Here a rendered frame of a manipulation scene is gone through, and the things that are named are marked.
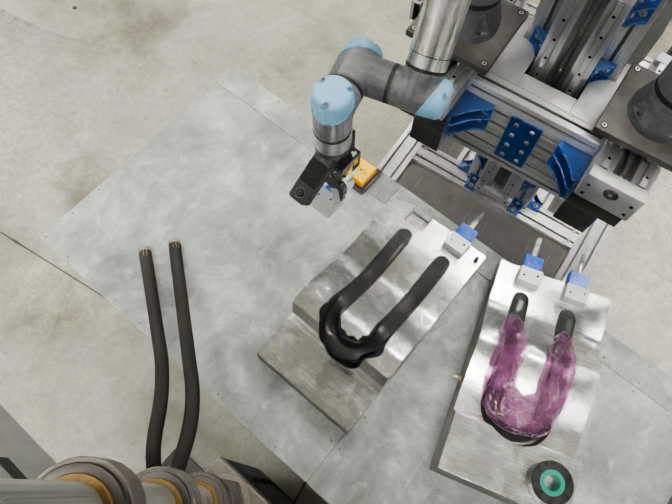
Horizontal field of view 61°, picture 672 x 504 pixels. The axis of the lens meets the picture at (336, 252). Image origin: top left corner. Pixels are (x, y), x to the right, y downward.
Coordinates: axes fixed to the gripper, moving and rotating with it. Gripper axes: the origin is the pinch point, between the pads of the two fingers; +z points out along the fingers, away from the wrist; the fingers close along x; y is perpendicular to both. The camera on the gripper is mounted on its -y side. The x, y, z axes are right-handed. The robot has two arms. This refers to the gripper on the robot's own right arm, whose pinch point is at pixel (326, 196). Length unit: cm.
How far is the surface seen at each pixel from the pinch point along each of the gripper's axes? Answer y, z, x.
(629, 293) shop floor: 82, 95, -84
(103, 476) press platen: -58, -59, -24
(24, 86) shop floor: -7, 95, 175
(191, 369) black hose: -47.3, 3.9, -3.4
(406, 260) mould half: 1.9, 6.5, -22.4
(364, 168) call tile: 17.2, 11.4, 1.9
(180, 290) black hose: -36.3, 8.6, 12.9
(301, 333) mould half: -26.0, 9.0, -14.7
